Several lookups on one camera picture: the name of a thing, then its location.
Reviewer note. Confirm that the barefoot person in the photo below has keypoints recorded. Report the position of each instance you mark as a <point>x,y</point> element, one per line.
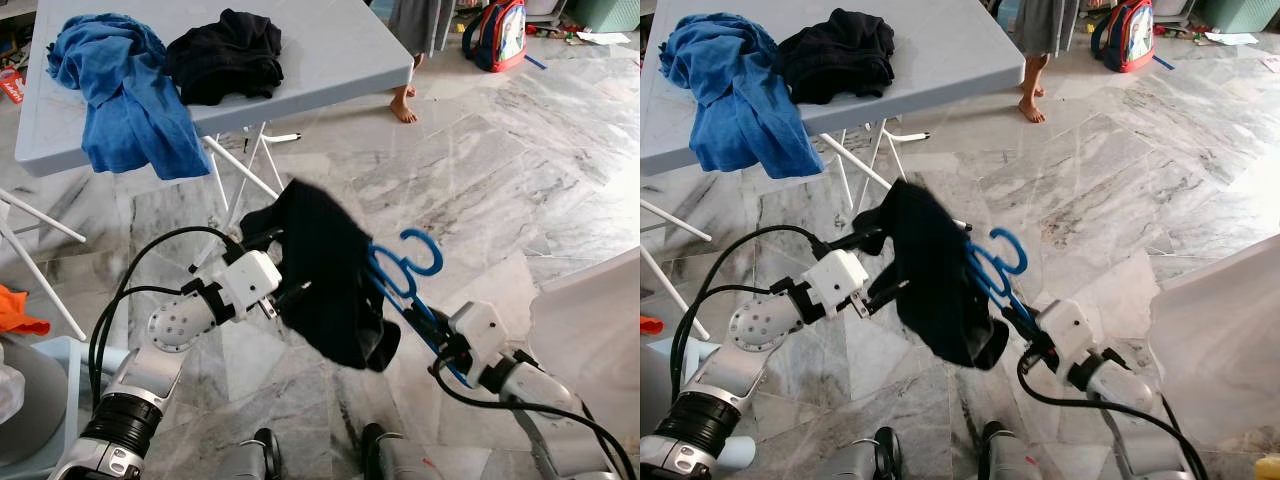
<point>410,25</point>
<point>1035,25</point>

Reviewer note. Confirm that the blue plastic hanger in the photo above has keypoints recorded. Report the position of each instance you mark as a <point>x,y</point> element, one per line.
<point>436,258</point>
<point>1022,258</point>

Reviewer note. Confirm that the dark navy garment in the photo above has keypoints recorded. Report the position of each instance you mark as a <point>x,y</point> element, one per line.
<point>330,270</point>
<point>935,270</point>
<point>835,60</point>
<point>225,60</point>

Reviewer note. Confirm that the red can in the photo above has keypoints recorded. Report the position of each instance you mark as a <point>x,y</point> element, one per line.
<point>10,85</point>

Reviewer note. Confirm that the white paper sheet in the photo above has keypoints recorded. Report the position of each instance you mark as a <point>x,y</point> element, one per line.
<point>605,38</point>
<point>1232,38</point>

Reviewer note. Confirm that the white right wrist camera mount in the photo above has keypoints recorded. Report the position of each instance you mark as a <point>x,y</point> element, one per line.
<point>478,330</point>
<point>1065,328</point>

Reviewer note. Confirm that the green laundry hamper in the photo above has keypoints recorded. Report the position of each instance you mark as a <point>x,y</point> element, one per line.
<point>605,12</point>
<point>1240,12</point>

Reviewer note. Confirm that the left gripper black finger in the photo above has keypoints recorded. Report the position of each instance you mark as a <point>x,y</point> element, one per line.
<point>887,297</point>
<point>267,241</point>
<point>859,243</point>
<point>290,295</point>

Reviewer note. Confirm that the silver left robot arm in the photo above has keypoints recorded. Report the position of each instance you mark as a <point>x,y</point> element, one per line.
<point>720,380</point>
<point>140,385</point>

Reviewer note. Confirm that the blue garment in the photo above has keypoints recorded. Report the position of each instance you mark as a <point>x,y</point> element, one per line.
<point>120,100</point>
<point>735,100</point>

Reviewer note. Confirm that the yellow polo shirt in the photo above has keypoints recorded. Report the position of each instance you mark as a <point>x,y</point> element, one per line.
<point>1268,468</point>

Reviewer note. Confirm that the red and blue school bag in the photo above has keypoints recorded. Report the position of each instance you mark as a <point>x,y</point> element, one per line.
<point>505,35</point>
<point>1130,35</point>

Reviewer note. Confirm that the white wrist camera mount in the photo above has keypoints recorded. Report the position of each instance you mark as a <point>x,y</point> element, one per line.
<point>478,330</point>
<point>248,280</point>
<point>1065,328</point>
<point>835,282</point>

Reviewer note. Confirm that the orange cloth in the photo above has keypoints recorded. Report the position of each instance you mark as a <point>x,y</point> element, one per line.
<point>20,315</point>
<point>650,325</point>

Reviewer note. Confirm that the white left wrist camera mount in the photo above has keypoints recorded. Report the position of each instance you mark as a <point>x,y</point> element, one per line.
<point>248,280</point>
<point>835,282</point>

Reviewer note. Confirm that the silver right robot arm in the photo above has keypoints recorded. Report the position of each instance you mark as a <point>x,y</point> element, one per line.
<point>1120,385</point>
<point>540,385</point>

